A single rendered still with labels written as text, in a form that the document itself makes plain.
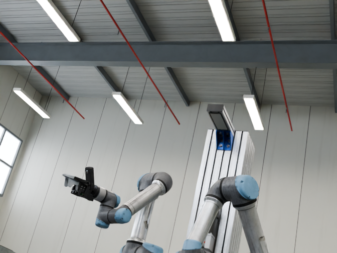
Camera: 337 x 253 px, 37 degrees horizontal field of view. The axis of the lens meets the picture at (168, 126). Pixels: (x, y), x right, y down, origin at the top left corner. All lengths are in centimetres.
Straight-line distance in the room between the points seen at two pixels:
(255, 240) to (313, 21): 839
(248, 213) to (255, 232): 9
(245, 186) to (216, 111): 57
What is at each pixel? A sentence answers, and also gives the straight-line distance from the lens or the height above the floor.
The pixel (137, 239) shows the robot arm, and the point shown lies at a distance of 277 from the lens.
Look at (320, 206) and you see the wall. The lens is 1232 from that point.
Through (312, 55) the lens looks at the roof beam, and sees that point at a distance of 1058.
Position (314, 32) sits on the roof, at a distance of 1076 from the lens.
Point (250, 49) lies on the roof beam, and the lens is 1087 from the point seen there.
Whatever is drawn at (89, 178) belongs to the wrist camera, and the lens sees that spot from 259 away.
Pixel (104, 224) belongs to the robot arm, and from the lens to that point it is 262.
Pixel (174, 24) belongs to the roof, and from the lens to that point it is 1119.
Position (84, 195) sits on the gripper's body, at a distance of 256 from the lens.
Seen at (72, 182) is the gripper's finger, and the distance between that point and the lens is 253.
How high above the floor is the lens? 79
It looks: 24 degrees up
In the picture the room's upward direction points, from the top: 13 degrees clockwise
